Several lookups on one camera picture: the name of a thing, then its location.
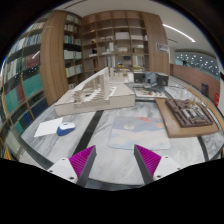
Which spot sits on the white paper sheet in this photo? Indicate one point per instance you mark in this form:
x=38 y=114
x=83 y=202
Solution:
x=48 y=127

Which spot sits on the blue and white computer mouse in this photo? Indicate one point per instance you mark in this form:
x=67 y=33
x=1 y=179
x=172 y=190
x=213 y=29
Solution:
x=65 y=128

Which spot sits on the wooden display shelf unit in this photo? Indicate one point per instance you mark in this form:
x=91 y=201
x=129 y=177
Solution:
x=126 y=40

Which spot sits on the wooden model base board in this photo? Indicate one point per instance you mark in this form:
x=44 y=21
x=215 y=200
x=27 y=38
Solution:
x=173 y=128

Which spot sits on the flat white site model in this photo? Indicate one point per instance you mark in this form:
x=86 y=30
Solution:
x=143 y=93

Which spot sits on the wooden bookshelf with books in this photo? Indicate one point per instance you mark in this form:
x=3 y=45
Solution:
x=41 y=66

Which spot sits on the white architectural building model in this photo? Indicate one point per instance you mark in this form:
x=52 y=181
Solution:
x=104 y=90

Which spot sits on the pastel patterned mouse pad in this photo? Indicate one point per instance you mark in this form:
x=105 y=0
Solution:
x=144 y=131

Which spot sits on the grey box architectural model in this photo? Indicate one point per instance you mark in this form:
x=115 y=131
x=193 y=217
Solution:
x=151 y=78

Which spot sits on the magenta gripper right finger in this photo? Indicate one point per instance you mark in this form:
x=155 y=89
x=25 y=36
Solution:
x=153 y=166

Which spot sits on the dark brown architectural model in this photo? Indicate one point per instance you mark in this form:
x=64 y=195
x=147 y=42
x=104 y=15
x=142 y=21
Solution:
x=189 y=113

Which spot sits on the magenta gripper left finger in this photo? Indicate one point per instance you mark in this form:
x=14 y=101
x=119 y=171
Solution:
x=77 y=168

